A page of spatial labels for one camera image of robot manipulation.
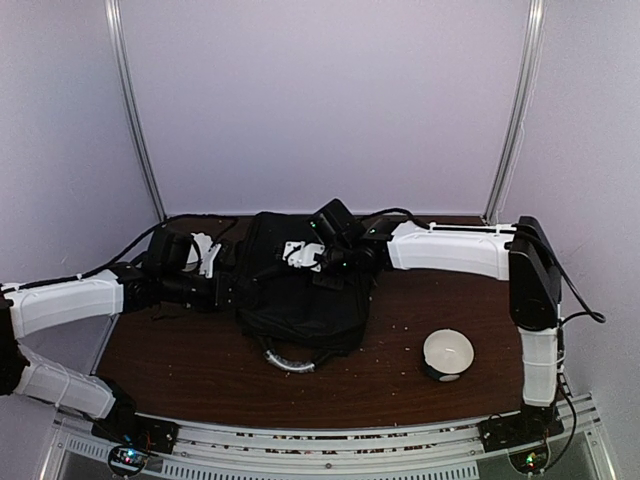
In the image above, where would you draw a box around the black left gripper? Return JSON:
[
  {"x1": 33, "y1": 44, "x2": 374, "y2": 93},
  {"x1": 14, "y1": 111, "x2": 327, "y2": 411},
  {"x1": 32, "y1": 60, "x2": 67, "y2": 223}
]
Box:
[{"x1": 161, "y1": 268, "x2": 253, "y2": 314}]

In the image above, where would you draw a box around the black student backpack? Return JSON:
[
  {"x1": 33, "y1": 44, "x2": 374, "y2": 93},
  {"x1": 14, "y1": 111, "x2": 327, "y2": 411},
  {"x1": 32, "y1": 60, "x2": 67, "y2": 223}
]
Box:
[{"x1": 231, "y1": 207, "x2": 386, "y2": 374}]

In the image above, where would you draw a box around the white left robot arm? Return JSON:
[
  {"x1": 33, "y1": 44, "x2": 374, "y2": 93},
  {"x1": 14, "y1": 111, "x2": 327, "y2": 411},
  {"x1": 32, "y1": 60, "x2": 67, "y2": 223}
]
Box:
[{"x1": 1, "y1": 228, "x2": 230, "y2": 444}]

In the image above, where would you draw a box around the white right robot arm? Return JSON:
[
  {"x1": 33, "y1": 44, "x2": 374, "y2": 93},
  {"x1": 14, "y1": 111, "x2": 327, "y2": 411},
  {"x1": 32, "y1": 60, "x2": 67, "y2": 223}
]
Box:
[{"x1": 309, "y1": 200, "x2": 564, "y2": 442}]

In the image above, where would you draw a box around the white fluted ceramic bowl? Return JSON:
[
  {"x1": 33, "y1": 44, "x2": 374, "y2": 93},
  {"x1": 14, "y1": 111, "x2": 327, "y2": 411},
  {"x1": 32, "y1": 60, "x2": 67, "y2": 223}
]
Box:
[{"x1": 185, "y1": 232, "x2": 212, "y2": 271}]

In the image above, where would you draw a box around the white bowl black base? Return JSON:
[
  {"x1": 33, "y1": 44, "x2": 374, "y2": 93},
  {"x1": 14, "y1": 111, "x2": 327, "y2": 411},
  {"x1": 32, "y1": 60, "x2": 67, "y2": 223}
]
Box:
[{"x1": 422, "y1": 329, "x2": 475, "y2": 383}]

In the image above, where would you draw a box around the left circuit board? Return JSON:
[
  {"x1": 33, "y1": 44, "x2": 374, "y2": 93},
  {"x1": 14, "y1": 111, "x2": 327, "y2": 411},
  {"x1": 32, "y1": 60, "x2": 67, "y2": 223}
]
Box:
[{"x1": 107, "y1": 445, "x2": 149, "y2": 476}]

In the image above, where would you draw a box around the circuit board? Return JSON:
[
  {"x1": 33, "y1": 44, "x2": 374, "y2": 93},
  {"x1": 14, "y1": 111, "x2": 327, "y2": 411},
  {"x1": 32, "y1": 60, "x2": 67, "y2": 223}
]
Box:
[
  {"x1": 509, "y1": 447, "x2": 550, "y2": 476},
  {"x1": 107, "y1": 445, "x2": 149, "y2": 476}
]

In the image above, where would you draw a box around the right circuit board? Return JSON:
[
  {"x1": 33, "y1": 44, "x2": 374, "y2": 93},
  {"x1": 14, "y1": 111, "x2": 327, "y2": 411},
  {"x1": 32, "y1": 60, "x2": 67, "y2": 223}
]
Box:
[{"x1": 509, "y1": 447, "x2": 550, "y2": 476}]

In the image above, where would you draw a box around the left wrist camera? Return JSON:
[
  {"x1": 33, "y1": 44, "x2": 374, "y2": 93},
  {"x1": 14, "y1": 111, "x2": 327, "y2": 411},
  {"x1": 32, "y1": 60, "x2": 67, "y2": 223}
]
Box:
[{"x1": 193, "y1": 238, "x2": 221, "y2": 279}]

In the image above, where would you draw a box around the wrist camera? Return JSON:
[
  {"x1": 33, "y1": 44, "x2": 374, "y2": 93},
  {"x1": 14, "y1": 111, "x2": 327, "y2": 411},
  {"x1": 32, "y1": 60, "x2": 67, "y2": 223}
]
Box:
[
  {"x1": 282, "y1": 241, "x2": 325, "y2": 272},
  {"x1": 193, "y1": 238, "x2": 221, "y2": 279}
]

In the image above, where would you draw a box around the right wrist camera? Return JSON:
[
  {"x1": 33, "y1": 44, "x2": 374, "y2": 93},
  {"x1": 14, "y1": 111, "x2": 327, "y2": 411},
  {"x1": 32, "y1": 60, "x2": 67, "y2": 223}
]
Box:
[{"x1": 282, "y1": 241, "x2": 325, "y2": 272}]

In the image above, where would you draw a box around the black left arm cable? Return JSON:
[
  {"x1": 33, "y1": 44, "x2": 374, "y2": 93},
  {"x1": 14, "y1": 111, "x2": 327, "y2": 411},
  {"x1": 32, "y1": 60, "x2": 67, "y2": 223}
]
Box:
[{"x1": 14, "y1": 213, "x2": 241, "y2": 291}]

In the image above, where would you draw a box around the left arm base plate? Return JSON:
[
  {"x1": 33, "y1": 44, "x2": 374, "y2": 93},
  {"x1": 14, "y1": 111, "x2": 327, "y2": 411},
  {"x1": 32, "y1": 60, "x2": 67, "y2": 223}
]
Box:
[{"x1": 91, "y1": 415, "x2": 179, "y2": 454}]

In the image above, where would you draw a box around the aluminium front rail frame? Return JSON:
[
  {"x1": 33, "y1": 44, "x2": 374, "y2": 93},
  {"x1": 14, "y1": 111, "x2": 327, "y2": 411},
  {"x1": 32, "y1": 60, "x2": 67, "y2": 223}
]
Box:
[{"x1": 35, "y1": 394, "x2": 623, "y2": 479}]

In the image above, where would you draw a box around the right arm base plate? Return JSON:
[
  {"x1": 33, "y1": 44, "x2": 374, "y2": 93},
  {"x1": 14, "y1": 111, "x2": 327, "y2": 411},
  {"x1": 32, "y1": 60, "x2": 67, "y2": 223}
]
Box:
[{"x1": 477, "y1": 408, "x2": 564, "y2": 452}]

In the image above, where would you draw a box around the left aluminium corner post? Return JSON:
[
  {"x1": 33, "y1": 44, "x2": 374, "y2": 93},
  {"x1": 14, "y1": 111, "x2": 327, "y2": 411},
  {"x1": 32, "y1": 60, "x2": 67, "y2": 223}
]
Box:
[{"x1": 104, "y1": 0, "x2": 167, "y2": 220}]

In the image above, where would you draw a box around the aluminium corner post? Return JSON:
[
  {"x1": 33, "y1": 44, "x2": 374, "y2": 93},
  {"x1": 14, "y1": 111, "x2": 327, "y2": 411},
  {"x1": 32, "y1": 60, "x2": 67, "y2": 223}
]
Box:
[
  {"x1": 483, "y1": 0, "x2": 546, "y2": 224},
  {"x1": 104, "y1": 0, "x2": 167, "y2": 220}
]

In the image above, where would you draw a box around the right aluminium corner post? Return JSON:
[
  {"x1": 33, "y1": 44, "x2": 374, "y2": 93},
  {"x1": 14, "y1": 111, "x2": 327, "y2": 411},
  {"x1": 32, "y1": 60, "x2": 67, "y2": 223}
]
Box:
[{"x1": 483, "y1": 0, "x2": 546, "y2": 224}]

